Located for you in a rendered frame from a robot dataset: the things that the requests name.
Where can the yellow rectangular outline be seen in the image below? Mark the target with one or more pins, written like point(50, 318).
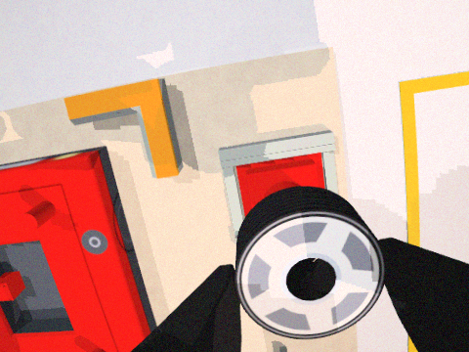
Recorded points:
point(407, 91)

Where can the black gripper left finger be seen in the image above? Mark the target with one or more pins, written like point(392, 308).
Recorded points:
point(208, 320)

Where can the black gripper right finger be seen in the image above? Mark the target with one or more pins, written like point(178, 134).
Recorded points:
point(430, 293)

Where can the black tyre with white spoked rim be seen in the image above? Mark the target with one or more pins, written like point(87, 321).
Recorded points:
point(312, 301)

